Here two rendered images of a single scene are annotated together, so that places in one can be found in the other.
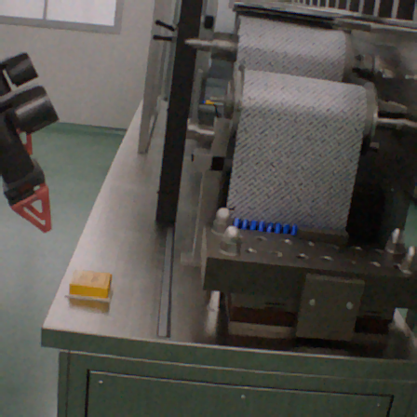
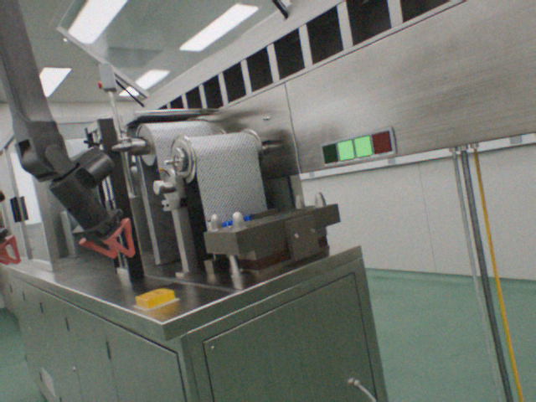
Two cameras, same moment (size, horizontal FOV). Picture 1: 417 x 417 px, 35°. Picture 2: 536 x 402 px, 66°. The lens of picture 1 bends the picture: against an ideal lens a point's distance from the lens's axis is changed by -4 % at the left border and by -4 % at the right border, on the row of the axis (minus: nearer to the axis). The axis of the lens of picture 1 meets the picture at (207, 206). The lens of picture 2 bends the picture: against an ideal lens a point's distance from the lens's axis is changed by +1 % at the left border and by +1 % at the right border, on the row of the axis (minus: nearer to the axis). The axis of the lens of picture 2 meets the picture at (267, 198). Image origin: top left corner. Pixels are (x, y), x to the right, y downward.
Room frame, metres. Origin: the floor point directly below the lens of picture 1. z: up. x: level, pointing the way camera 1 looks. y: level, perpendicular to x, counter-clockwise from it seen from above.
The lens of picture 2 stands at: (0.14, 0.51, 1.15)
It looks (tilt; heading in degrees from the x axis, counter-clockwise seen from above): 3 degrees down; 325
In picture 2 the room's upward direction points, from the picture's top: 10 degrees counter-clockwise
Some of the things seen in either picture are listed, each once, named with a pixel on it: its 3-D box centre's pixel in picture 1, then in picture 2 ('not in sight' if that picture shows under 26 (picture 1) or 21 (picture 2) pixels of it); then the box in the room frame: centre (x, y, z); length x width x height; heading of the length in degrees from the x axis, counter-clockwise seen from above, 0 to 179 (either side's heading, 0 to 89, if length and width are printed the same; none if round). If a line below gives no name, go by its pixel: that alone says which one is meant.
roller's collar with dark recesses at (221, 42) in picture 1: (224, 47); (138, 146); (1.53, 0.01, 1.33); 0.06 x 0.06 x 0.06; 4
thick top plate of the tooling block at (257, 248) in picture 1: (315, 267); (275, 226); (1.12, -0.20, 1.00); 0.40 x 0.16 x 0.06; 94
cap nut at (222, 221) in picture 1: (222, 220); (215, 222); (1.15, -0.03, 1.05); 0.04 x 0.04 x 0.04
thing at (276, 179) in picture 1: (292, 185); (234, 195); (1.23, -0.15, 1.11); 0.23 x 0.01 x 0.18; 94
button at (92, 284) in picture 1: (90, 284); (155, 298); (1.11, 0.19, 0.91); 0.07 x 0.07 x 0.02; 4
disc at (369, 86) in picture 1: (364, 118); (249, 151); (1.30, -0.28, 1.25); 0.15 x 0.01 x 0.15; 4
